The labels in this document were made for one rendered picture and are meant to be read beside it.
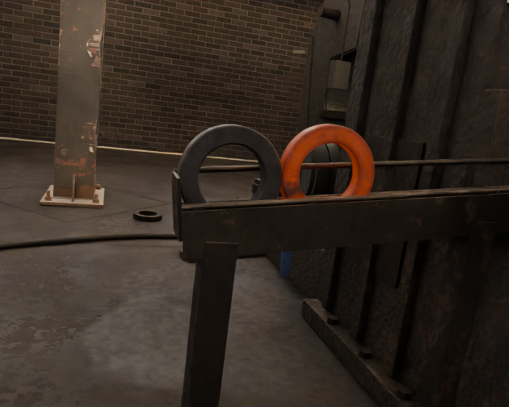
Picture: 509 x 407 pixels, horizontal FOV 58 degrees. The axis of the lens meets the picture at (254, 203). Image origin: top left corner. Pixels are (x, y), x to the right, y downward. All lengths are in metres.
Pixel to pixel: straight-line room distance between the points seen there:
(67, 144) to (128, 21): 3.83
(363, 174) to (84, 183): 2.64
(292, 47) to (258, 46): 0.54
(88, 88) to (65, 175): 0.60
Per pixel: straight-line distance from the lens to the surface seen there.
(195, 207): 0.77
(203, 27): 7.02
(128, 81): 6.84
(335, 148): 2.23
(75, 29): 3.31
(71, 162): 3.32
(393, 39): 1.56
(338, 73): 5.34
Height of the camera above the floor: 0.75
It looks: 11 degrees down
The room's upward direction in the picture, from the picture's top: 7 degrees clockwise
